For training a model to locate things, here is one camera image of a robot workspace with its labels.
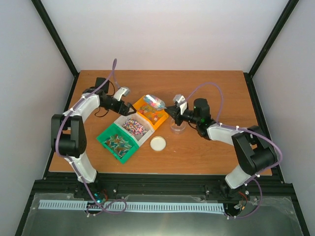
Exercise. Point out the metal front plate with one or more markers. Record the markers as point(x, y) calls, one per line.
point(275, 217)

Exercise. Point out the right black frame post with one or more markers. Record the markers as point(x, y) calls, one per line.
point(280, 23)

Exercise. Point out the white candy bin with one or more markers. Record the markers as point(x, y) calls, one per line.
point(135, 126)

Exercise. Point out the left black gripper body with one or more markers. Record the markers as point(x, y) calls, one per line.
point(118, 109)

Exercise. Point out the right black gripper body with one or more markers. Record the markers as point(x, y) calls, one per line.
point(178, 121)

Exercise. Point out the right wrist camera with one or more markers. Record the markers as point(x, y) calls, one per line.
point(180, 101)

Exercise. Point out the orange candy bin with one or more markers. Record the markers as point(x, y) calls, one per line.
point(154, 117)

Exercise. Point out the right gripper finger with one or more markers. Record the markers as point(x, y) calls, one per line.
point(172, 113)
point(173, 107)

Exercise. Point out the left black frame post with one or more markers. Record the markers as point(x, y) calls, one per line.
point(40, 8)

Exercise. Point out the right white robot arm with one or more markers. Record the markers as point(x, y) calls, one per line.
point(255, 153)

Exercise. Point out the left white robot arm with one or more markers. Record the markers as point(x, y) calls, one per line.
point(68, 137)

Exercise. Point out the black frame post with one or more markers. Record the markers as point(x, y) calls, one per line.
point(40, 8)
point(280, 23)

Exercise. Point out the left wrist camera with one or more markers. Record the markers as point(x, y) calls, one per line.
point(121, 92)

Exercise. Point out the green candy bin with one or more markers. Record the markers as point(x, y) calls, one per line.
point(118, 142)

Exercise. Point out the metal scoop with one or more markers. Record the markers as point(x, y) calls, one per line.
point(155, 102)

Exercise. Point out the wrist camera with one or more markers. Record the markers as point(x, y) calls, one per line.
point(180, 101)
point(121, 92)

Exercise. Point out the light blue cable duct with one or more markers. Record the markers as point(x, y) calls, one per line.
point(137, 207)

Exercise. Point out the white jar lid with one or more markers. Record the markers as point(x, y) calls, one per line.
point(158, 143)

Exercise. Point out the black aluminium rail base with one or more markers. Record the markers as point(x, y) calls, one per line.
point(122, 185)

